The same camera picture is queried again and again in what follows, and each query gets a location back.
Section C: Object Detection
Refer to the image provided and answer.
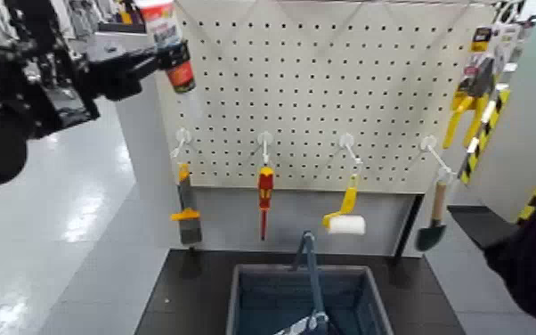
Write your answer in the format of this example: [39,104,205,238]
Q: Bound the yellow black product card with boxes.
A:
[467,25,493,55]

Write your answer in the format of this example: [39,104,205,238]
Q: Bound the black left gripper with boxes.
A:
[70,41,191,102]

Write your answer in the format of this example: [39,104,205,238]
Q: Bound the white pegboard hook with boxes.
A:
[419,135,456,181]
[256,130,273,168]
[170,128,193,160]
[338,132,362,166]

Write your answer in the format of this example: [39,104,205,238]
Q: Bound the yellow handled pliers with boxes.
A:
[442,55,496,151]

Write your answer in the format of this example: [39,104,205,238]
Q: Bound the white perforated pegboard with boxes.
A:
[155,0,498,195]

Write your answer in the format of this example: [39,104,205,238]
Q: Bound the yellow handled white paint roller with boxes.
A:
[321,174,367,236]

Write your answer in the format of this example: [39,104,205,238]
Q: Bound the grey panel with hazard stripes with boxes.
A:
[461,0,536,224]

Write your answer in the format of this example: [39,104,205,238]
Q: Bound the yellow grey scraper brush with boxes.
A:
[170,162,203,245]

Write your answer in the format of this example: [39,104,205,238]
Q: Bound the plain grey side panel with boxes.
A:
[114,69,182,250]

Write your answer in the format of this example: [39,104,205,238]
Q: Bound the red white glue tube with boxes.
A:
[135,0,204,118]

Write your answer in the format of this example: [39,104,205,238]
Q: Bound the wooden handled dark garden trowel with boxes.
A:
[415,179,450,252]

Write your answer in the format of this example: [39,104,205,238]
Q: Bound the red yellow screwdriver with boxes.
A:
[256,167,275,242]

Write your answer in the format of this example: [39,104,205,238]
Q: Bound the grey teal plastic crate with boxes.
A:
[225,230,395,335]

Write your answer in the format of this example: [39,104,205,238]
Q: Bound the yellow black striped bar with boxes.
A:
[457,86,512,184]

